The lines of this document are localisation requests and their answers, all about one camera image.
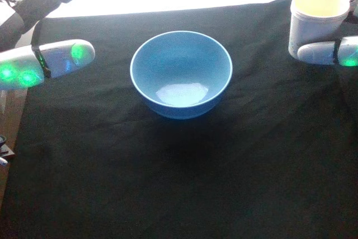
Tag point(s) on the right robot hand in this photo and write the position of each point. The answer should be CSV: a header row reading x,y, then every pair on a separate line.
x,y
353,18

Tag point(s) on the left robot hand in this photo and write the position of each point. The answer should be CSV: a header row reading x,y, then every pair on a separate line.
x,y
44,1

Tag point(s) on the white plastic cup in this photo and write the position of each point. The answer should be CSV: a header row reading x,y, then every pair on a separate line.
x,y
316,29

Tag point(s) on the blue bowl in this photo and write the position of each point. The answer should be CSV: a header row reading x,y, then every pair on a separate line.
x,y
181,62

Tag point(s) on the black table cloth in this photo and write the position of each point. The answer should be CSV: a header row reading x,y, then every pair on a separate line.
x,y
179,166

